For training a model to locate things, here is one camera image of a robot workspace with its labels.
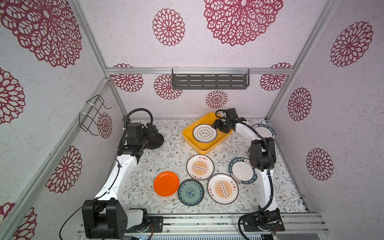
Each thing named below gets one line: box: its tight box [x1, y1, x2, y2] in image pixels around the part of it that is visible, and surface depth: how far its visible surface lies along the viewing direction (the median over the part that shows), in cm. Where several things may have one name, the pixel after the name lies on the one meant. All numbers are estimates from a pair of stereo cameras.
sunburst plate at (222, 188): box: [207, 173, 239, 205], surface depth 87 cm
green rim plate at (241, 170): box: [228, 157, 258, 184], surface depth 94 cm
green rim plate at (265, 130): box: [252, 123, 276, 140], surface depth 116 cm
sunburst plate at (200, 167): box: [186, 154, 215, 181], surface depth 96 cm
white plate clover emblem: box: [192, 124, 217, 144], surface depth 112 cm
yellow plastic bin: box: [182, 112, 234, 155], surface depth 106 cm
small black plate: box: [146, 133, 164, 150], surface depth 108 cm
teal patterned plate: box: [177, 179, 205, 207], surface depth 85 cm
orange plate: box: [154, 171, 180, 197], surface depth 87 cm
